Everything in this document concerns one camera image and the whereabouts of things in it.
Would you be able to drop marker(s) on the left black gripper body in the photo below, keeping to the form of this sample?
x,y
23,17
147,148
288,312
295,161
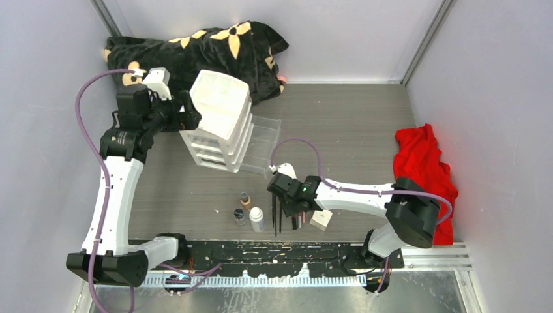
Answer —
x,y
164,117

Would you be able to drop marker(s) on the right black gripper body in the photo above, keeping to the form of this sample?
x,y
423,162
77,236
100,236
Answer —
x,y
289,208

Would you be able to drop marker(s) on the white plastic drawer organizer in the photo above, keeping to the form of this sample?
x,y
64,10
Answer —
x,y
221,139

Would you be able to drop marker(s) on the clear plastic drawer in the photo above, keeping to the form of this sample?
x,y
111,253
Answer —
x,y
265,135

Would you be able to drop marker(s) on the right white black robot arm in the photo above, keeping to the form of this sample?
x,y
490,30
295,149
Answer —
x,y
411,214

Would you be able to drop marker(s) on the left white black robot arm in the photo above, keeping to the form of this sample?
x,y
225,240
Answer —
x,y
106,256

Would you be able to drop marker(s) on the thick black makeup pencil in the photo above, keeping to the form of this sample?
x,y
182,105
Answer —
x,y
280,217

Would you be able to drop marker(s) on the white cube box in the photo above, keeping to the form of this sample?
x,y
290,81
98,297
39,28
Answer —
x,y
321,219

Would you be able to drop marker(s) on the white plastic bottle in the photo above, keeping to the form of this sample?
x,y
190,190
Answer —
x,y
256,217

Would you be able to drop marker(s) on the tan foundation bottle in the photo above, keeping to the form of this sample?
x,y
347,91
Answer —
x,y
245,201

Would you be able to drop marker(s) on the clear jar black lid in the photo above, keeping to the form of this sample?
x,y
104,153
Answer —
x,y
240,217

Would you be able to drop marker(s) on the black floral plush blanket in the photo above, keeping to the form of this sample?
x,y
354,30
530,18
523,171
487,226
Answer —
x,y
245,51

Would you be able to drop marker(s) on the red cloth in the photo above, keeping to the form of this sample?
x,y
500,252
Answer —
x,y
419,158

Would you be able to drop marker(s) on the small green circuit board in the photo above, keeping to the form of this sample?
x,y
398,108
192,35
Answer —
x,y
178,279

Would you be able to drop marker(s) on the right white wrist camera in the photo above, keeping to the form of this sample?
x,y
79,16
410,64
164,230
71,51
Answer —
x,y
285,169

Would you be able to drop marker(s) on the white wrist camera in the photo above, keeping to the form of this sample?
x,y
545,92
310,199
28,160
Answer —
x,y
285,169
157,80

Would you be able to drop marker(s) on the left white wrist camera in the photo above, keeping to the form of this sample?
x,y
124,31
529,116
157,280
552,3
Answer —
x,y
157,80

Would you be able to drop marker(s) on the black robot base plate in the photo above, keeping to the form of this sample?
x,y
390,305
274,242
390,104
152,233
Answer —
x,y
275,259

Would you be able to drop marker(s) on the aluminium frame rail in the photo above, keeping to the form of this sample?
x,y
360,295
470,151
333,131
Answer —
x,y
408,259

